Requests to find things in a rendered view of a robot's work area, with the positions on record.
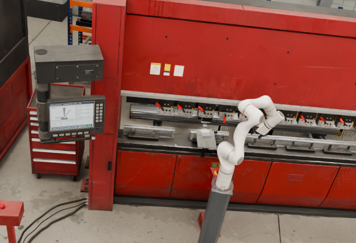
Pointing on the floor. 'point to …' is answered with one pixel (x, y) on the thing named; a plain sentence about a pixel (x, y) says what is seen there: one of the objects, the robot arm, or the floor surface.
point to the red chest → (67, 170)
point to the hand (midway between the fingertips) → (255, 135)
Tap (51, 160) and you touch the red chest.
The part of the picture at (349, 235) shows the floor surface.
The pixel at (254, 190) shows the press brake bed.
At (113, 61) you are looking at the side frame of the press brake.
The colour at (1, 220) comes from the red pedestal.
